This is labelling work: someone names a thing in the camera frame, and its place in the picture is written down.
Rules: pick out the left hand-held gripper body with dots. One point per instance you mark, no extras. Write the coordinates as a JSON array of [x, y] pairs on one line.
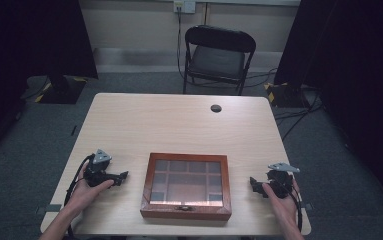
[[98, 170]]

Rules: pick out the black stand base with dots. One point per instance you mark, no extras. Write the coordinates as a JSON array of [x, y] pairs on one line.
[[60, 88], [285, 94]]

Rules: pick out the person's left hand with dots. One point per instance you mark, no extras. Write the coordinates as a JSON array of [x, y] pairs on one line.
[[86, 192]]

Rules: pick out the wooden glass-lid box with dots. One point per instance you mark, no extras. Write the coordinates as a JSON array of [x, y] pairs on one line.
[[186, 185]]

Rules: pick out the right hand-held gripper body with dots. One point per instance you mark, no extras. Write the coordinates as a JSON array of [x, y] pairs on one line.
[[279, 180]]

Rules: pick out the black folding chair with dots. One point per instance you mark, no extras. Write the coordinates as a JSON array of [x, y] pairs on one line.
[[218, 58]]

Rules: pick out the white wall socket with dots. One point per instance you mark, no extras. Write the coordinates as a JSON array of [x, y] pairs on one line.
[[184, 6]]

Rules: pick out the person's right hand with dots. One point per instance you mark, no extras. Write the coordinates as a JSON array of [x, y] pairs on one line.
[[281, 203]]

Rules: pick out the black curtain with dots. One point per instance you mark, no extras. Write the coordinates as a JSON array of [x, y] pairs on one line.
[[349, 83], [29, 50]]

